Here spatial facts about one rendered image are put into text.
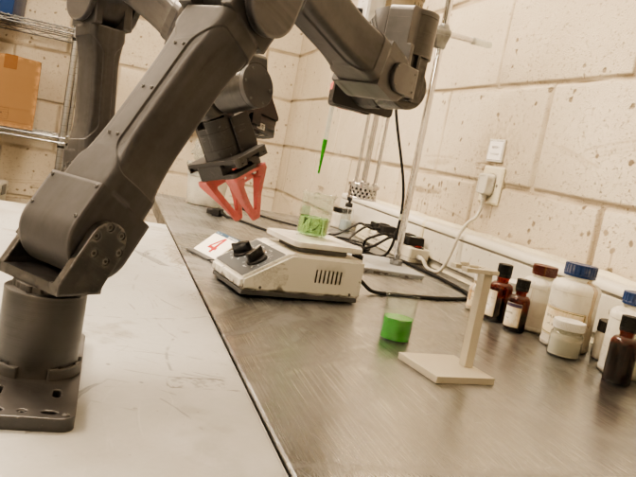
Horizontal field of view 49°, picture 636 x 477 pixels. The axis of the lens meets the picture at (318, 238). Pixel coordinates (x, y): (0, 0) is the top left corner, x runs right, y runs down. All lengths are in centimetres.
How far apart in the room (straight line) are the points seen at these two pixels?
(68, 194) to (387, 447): 32
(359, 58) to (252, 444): 45
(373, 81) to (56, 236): 43
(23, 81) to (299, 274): 222
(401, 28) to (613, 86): 56
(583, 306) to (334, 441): 61
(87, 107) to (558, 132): 88
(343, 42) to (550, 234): 76
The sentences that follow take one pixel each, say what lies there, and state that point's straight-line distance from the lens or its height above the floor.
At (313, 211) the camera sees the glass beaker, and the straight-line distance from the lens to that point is 107.
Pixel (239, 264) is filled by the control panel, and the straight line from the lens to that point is 103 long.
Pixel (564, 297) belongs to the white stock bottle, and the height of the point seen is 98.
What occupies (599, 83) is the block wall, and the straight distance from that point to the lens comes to 140.
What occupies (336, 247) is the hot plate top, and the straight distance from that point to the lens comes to 104.
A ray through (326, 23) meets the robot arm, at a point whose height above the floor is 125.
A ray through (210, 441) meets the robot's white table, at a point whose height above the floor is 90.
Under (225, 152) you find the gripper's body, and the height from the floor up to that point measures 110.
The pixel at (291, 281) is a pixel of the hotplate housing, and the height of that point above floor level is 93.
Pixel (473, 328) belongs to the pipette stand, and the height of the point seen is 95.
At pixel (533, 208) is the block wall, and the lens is 147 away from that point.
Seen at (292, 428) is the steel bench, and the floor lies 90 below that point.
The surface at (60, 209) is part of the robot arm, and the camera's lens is 57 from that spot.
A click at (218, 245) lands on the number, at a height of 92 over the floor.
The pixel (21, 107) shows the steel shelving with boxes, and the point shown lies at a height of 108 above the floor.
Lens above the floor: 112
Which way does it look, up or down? 7 degrees down
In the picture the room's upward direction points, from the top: 11 degrees clockwise
